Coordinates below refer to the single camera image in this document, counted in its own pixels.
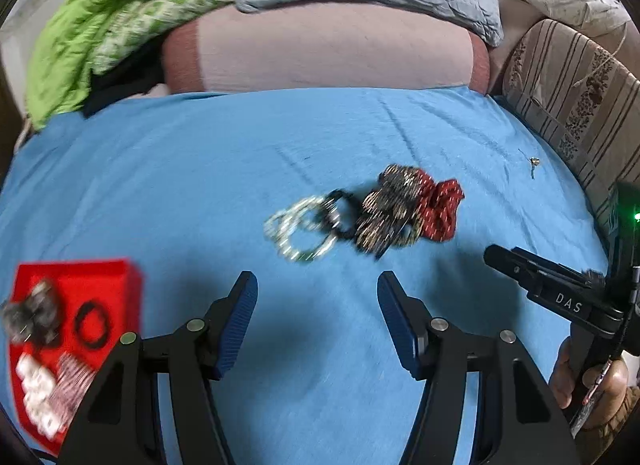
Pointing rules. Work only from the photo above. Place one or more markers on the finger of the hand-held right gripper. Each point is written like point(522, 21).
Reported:
point(545, 290)

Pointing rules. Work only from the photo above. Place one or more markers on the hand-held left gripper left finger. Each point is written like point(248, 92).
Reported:
point(237, 325)

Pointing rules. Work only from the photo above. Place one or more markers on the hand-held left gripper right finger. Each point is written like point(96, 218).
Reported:
point(397, 325)

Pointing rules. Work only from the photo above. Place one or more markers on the red tray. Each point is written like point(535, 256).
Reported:
point(120, 290)

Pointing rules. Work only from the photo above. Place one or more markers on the red dotted scrunchie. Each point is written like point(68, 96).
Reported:
point(442, 210)

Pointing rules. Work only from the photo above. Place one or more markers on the person's right hand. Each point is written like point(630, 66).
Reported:
point(560, 375)

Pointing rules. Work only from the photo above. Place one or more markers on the blue bedsheet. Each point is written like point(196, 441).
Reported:
point(200, 170)

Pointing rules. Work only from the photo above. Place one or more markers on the pink striped scrunchie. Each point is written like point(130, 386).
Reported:
point(75, 380)

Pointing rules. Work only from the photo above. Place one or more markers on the striped floral cushion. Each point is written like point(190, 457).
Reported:
point(565, 80)

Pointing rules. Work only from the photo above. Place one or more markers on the white scrunchie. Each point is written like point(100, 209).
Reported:
point(37, 390)

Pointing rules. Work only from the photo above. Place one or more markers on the grey scrunchie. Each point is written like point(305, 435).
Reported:
point(27, 305)

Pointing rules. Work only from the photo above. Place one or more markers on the black cloth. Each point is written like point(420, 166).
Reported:
point(112, 90)

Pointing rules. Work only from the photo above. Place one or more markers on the pink pillow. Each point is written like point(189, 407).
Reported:
point(325, 50)

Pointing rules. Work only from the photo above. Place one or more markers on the green patterned quilt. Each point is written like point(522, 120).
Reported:
point(100, 10)

